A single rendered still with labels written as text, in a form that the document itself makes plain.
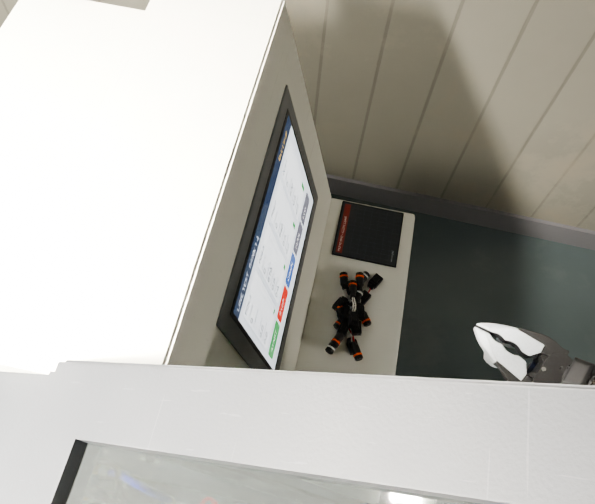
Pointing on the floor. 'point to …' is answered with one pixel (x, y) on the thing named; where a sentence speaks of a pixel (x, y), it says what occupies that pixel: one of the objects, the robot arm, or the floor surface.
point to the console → (162, 199)
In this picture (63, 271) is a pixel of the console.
